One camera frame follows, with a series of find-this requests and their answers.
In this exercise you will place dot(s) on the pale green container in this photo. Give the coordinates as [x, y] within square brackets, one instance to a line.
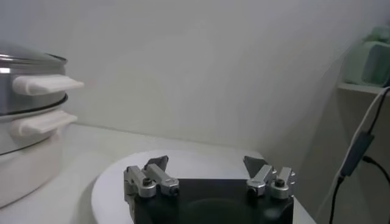
[374, 61]

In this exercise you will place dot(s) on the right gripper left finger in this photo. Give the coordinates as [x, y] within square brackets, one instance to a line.
[152, 179]

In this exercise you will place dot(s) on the stainless steel steamer basket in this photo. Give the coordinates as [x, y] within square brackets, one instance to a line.
[45, 83]

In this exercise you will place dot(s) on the white round plate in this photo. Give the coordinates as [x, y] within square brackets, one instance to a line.
[115, 188]

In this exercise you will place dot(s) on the white electric cooker pot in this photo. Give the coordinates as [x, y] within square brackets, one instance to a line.
[27, 170]

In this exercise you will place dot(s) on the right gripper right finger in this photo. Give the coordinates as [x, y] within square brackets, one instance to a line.
[268, 179]

